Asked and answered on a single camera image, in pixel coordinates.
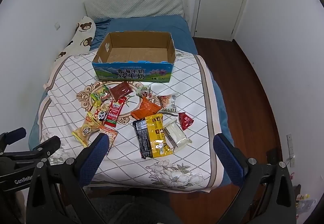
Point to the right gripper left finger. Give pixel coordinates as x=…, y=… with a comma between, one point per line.
x=80, y=170

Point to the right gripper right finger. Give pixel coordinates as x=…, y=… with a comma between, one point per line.
x=233, y=160

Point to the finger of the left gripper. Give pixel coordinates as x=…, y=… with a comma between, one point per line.
x=8, y=138
x=47, y=148

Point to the yellow egg cake packet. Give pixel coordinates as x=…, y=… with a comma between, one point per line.
x=83, y=133

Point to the panda snack packet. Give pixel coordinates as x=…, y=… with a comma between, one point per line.
x=98, y=113

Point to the white wafer packet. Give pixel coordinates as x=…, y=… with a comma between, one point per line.
x=175, y=135

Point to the red spicy strip packet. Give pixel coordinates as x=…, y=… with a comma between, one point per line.
x=114, y=112

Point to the green fruit candy packet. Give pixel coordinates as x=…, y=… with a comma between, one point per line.
x=100, y=95

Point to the black snack bar packet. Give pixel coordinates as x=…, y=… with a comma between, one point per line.
x=142, y=134

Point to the yellow snack bar packet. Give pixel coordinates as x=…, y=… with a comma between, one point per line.
x=158, y=143

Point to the dark red brown snack packet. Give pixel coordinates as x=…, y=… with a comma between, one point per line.
x=120, y=90

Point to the orange snack packet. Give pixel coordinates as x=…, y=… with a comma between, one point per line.
x=112, y=134
x=147, y=108

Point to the oat cookie packet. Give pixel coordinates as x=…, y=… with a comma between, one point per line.
x=168, y=104

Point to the red triangular snack packet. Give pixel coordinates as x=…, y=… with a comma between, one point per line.
x=185, y=120

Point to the white patterned bed mat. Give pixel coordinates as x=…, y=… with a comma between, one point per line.
x=129, y=122

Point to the pale green small snack packet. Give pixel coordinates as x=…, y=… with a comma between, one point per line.
x=144, y=91

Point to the blue cardboard milk box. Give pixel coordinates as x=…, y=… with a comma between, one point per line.
x=135, y=56

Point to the bear print bolster pillow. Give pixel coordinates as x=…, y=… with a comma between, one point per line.
x=82, y=39

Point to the blue bed sheet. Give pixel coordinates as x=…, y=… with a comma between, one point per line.
x=162, y=29

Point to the grey dotted pillow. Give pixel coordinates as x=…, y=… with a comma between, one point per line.
x=100, y=10

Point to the wall power socket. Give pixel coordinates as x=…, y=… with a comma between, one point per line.
x=57, y=25

